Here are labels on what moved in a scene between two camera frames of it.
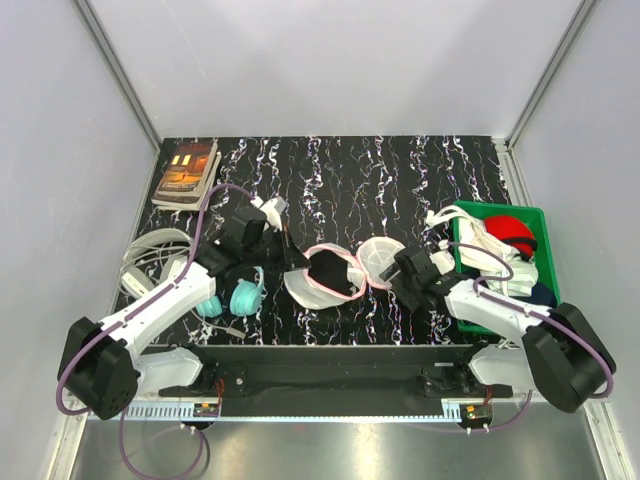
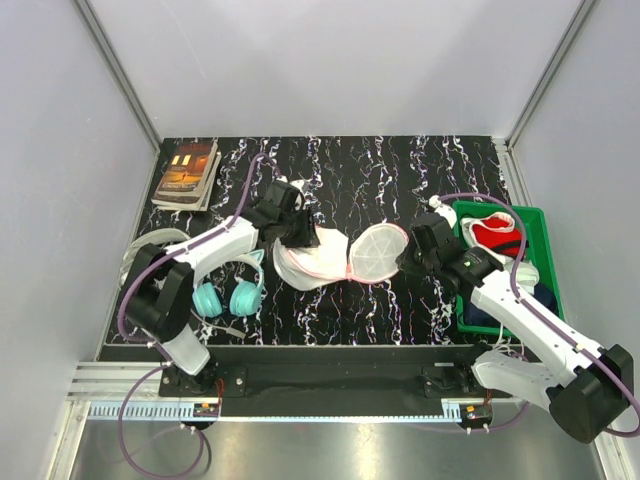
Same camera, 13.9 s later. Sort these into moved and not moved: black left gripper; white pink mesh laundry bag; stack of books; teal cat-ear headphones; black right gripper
Moved: black left gripper; black right gripper; white pink mesh laundry bag
Not moved: stack of books; teal cat-ear headphones
